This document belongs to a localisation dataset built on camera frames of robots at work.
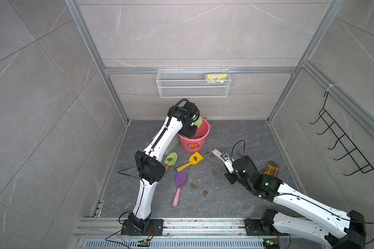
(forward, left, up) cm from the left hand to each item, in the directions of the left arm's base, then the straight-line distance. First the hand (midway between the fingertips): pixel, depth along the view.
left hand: (191, 132), depth 85 cm
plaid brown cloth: (-14, -49, -21) cm, 55 cm away
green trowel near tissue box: (-5, +13, -21) cm, 26 cm away
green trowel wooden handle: (+7, -5, 0) cm, 9 cm away
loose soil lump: (-10, -11, -8) cm, 17 cm away
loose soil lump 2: (-23, 0, -20) cm, 31 cm away
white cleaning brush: (-11, -14, -6) cm, 19 cm away
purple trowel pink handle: (-19, +7, -20) cm, 29 cm away
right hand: (-18, -18, -4) cm, 26 cm away
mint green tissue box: (+4, +11, -15) cm, 19 cm away
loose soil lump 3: (-15, -14, -22) cm, 30 cm away
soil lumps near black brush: (-2, -32, -22) cm, 39 cm away
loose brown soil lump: (-26, -7, -21) cm, 34 cm away
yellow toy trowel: (-5, -2, -21) cm, 22 cm away
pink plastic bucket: (-1, -4, -11) cm, 11 cm away
